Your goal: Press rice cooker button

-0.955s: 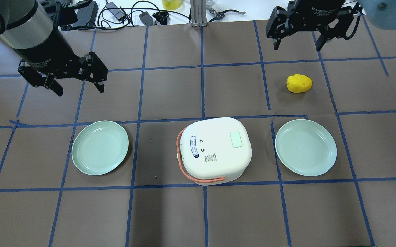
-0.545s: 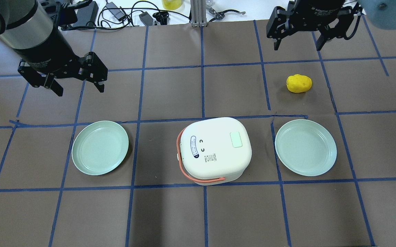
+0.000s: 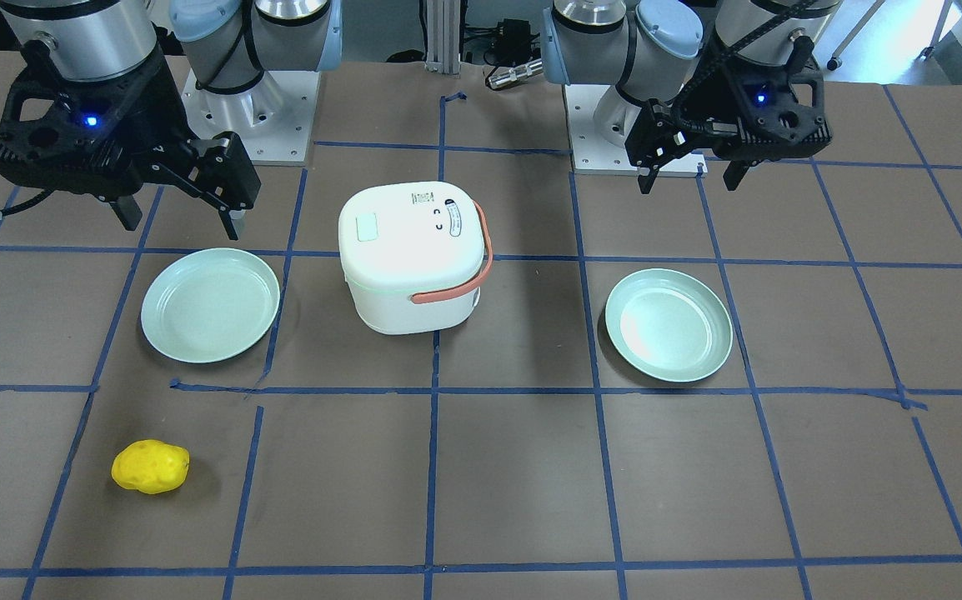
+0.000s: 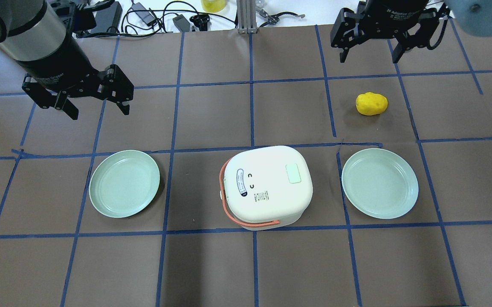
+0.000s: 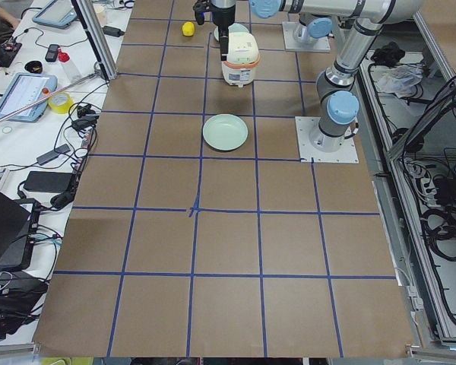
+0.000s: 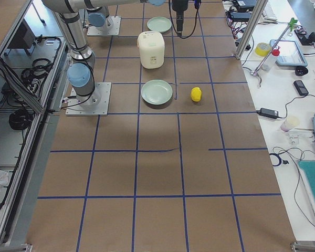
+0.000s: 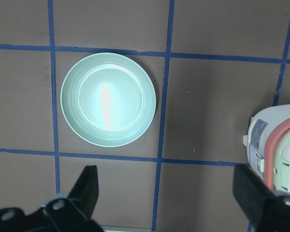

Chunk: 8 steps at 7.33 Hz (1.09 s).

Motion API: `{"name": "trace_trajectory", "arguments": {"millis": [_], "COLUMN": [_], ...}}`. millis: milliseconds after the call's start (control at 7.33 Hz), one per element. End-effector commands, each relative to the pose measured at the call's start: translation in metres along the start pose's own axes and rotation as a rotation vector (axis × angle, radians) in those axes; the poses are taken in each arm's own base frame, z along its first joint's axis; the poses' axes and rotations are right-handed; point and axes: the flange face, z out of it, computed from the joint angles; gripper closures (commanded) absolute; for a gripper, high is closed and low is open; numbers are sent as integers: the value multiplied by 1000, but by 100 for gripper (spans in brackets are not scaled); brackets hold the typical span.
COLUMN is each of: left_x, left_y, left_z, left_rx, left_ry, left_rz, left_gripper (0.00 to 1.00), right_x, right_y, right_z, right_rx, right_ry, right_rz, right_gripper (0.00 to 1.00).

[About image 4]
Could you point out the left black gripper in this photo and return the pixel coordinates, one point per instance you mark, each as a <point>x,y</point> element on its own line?
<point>55,55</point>

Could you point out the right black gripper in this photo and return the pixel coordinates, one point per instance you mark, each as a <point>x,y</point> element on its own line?
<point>393,8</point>

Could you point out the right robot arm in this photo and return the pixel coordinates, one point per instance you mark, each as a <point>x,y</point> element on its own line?
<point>474,16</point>

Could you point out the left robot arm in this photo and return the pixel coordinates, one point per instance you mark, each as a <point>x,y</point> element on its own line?
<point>86,11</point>

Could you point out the white rice cooker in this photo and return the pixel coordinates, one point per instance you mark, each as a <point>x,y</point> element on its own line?
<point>265,188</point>

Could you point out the black flat device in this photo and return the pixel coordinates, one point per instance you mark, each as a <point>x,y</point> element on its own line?
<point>107,20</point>

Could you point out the yellow potato toy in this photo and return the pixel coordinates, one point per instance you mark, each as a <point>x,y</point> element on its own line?
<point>371,104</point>

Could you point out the left light green plate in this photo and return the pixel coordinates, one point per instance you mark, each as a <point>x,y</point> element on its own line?
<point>124,184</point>

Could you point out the light green plate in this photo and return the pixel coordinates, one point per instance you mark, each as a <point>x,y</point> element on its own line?
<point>380,183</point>
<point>124,184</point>

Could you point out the black power adapter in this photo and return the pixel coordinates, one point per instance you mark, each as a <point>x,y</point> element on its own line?
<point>181,23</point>

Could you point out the yellow cup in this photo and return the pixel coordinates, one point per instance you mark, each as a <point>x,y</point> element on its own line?
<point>213,6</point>

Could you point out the right light green plate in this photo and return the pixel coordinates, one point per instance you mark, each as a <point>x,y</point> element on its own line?
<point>380,183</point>

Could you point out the aluminium frame post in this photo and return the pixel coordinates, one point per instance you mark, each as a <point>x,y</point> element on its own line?
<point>246,17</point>

